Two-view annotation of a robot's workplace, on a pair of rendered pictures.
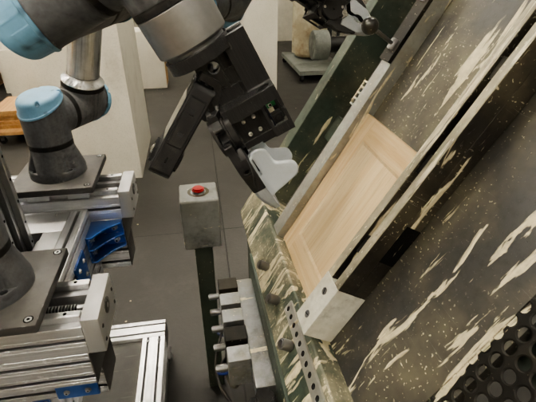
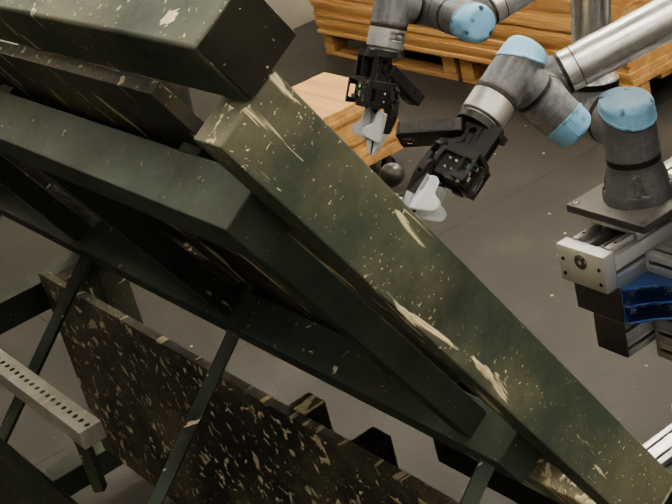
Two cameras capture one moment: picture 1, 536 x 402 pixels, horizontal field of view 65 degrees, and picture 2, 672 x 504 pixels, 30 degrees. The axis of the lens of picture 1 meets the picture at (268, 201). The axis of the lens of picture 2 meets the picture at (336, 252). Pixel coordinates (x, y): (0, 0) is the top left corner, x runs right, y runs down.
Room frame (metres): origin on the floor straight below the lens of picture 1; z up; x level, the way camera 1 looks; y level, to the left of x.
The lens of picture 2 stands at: (2.63, -0.98, 2.28)
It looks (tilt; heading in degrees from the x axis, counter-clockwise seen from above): 26 degrees down; 159
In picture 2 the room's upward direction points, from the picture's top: 14 degrees counter-clockwise
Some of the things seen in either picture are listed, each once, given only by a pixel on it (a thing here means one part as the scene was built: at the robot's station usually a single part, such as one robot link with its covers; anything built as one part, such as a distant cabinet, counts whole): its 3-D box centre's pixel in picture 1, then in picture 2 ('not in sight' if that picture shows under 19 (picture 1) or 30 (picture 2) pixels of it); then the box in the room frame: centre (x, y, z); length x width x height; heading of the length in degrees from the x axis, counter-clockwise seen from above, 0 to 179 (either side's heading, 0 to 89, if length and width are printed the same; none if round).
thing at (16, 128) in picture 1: (28, 118); not in sight; (4.03, 2.41, 0.15); 0.61 x 0.51 x 0.31; 9
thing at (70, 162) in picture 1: (54, 155); not in sight; (1.08, 0.60, 1.09); 0.15 x 0.15 x 0.10
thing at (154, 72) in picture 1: (143, 57); not in sight; (5.87, 1.70, 0.36); 0.58 x 0.45 x 0.72; 99
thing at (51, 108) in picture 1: (45, 115); not in sight; (1.09, 0.60, 1.20); 0.13 x 0.12 x 0.14; 157
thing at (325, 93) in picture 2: not in sight; (319, 137); (-2.43, 1.03, 0.20); 0.61 x 0.51 x 0.40; 9
